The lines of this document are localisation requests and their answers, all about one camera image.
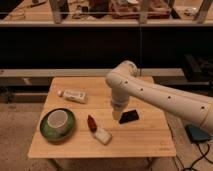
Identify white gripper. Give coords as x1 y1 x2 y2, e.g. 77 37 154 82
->
111 99 128 120

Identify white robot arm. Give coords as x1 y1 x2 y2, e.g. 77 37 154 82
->
105 61 213 135

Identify black phone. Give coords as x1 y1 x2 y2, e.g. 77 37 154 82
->
119 110 139 124

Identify red brown small bottle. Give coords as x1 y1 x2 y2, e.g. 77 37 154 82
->
87 115 97 132

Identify white tube bottle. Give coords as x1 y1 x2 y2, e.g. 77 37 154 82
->
57 89 88 104

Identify wooden folding table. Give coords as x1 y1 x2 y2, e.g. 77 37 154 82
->
28 77 176 159

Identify white cup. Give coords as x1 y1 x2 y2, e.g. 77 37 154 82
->
47 110 68 133

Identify green plate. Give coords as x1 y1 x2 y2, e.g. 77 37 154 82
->
39 108 75 143

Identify blue foot pedal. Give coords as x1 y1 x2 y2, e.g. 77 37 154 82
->
185 124 211 143

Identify long wooden shelf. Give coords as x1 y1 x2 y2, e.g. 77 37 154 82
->
0 0 213 28

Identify black pedal cable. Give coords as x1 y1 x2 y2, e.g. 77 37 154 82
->
173 141 213 171

